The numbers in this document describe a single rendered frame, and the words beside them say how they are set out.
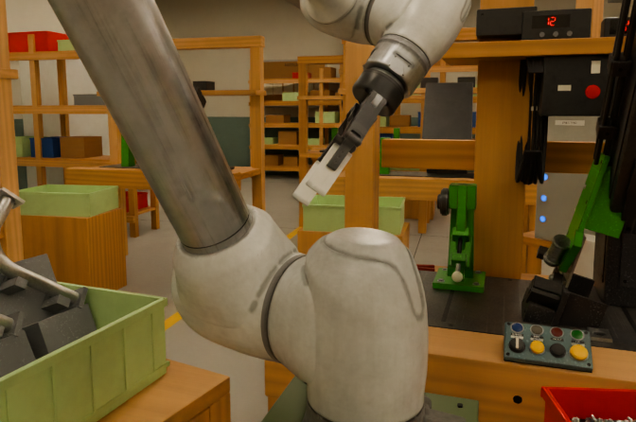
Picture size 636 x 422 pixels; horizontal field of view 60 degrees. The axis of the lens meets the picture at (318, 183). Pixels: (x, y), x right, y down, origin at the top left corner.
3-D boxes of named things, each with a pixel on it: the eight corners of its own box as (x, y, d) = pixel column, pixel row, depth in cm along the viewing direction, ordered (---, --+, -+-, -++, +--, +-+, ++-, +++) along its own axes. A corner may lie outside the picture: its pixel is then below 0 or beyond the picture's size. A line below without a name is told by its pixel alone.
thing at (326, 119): (396, 183, 1058) (398, 64, 1029) (249, 178, 1134) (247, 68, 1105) (399, 180, 1110) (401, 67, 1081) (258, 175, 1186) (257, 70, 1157)
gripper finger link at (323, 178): (351, 155, 75) (352, 154, 74) (323, 197, 74) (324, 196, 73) (333, 143, 75) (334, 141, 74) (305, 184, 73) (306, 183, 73)
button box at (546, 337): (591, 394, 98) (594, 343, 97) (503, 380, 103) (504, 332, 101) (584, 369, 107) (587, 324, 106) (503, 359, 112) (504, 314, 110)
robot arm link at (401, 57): (389, 25, 81) (367, 56, 80) (438, 61, 82) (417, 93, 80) (372, 48, 90) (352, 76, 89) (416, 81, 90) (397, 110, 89)
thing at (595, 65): (615, 115, 135) (620, 53, 133) (540, 115, 140) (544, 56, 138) (607, 115, 147) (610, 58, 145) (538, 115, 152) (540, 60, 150)
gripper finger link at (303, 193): (316, 159, 88) (316, 160, 88) (291, 195, 86) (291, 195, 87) (332, 170, 88) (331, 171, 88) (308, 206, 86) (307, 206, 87)
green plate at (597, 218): (611, 262, 115) (648, 166, 110) (570, 249, 117) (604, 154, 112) (602, 249, 126) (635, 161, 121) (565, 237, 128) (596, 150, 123)
